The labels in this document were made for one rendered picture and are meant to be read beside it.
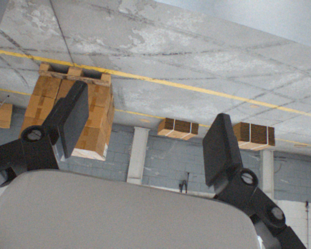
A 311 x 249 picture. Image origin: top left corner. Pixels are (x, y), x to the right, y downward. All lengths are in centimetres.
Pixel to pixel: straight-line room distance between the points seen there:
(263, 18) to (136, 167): 413
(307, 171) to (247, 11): 632
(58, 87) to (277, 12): 228
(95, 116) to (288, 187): 511
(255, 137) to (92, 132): 255
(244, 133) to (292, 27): 312
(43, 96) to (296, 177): 592
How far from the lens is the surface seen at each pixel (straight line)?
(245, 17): 40
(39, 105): 244
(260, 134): 366
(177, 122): 356
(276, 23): 43
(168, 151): 457
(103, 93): 234
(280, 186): 593
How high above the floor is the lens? 111
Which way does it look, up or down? 16 degrees down
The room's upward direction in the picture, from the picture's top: 172 degrees counter-clockwise
